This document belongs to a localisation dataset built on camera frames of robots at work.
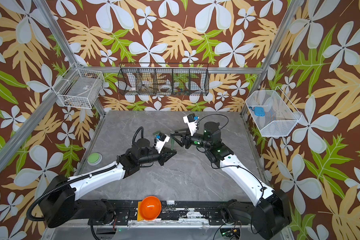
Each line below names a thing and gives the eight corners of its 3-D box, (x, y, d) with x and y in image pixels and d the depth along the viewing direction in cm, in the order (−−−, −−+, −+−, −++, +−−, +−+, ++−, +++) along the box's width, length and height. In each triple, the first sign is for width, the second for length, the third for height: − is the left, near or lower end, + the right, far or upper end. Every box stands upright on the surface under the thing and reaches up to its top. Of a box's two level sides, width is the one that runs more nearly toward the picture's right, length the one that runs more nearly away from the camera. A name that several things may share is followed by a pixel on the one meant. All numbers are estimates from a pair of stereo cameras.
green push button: (86, 165, 94) (84, 163, 92) (91, 154, 99) (90, 152, 97) (100, 165, 94) (98, 163, 92) (104, 154, 99) (103, 152, 97)
